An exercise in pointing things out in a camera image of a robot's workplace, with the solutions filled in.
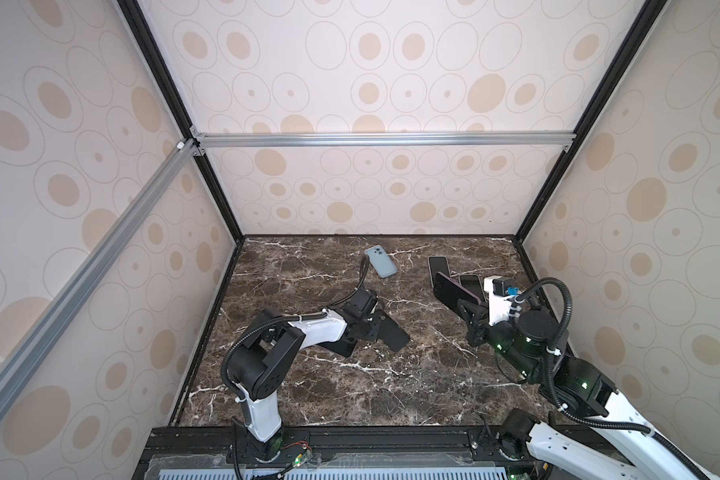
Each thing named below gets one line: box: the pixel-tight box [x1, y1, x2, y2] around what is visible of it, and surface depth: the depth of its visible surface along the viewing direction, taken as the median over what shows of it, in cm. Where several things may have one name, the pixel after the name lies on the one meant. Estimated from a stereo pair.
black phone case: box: [374, 309, 410, 352], surface depth 96 cm
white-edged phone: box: [428, 256, 451, 283], surface depth 112 cm
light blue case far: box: [364, 244, 398, 279], surface depth 115 cm
